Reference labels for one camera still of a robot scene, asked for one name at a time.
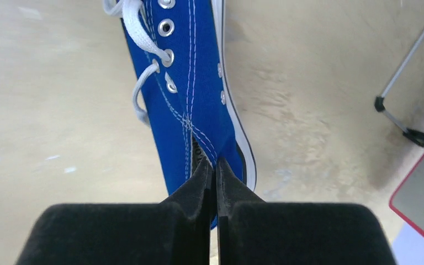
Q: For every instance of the whiteboard wire stand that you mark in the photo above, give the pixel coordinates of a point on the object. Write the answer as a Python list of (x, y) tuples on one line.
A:
[(404, 93)]

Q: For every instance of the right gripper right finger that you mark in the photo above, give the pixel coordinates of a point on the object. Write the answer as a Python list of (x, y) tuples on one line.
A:
[(252, 231)]

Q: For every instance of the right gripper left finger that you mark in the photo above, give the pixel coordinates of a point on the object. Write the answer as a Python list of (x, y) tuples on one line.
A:
[(174, 231)]

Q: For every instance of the blue canvas sneaker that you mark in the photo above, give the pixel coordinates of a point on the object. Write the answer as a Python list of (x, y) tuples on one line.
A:
[(188, 102)]

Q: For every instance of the white shoelace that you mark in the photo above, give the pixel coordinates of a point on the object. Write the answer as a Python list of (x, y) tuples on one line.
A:
[(130, 12)]

